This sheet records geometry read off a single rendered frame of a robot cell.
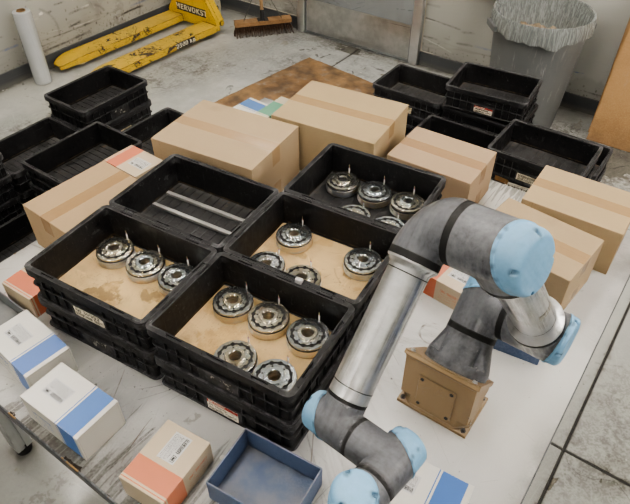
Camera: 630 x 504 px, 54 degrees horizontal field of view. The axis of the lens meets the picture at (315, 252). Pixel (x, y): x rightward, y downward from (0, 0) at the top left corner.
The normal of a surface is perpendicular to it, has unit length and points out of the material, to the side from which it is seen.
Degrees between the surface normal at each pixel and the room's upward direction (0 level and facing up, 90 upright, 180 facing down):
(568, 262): 0
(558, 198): 0
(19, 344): 0
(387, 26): 90
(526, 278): 76
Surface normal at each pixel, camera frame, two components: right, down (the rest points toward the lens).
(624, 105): -0.55, 0.35
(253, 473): 0.00, -0.74
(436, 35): -0.58, 0.55
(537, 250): 0.65, 0.30
